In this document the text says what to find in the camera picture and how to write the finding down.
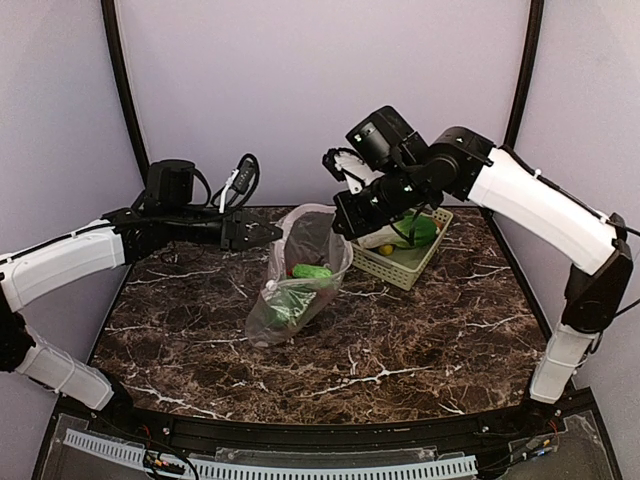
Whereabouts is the pale green plastic basket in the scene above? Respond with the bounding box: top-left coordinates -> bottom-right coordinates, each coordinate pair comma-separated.
352,208 -> 453,291

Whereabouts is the light green bitter gourd toy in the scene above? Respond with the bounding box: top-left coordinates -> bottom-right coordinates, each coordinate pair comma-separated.
291,263 -> 333,280

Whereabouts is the clear zip top bag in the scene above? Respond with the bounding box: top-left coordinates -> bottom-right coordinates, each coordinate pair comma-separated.
245,203 -> 354,348

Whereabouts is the green bell pepper toy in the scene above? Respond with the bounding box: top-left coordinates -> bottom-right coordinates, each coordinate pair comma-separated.
265,287 -> 316,328

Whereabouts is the yellow corn toy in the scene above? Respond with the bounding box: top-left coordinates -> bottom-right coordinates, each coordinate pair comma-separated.
378,244 -> 394,256

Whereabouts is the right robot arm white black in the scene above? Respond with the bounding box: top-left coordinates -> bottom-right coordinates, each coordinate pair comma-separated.
322,106 -> 634,404

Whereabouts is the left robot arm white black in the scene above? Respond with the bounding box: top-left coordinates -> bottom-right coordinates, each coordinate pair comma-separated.
1,153 -> 282,411

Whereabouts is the bok choy toy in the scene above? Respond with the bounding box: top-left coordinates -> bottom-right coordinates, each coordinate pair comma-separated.
356,212 -> 441,249

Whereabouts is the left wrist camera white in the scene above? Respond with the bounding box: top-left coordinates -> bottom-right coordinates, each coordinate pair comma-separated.
211,153 -> 261,215

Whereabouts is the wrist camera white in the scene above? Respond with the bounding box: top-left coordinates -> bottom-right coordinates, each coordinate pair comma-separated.
211,153 -> 261,215
322,147 -> 382,194

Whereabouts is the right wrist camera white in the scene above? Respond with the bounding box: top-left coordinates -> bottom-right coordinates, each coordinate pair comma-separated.
322,147 -> 382,194

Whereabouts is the black front rail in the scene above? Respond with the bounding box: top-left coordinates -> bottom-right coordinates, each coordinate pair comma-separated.
67,389 -> 577,455

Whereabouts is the left black frame post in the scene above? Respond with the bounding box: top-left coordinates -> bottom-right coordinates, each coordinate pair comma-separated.
100,0 -> 151,182

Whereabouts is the black frame post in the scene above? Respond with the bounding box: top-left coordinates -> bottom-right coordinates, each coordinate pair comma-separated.
100,0 -> 151,182
503,0 -> 545,149

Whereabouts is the right black frame post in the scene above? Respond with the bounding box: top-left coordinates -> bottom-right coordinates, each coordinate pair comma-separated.
503,0 -> 545,149

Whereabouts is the white slotted cable duct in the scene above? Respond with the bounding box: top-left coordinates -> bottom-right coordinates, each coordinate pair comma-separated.
63,429 -> 478,480

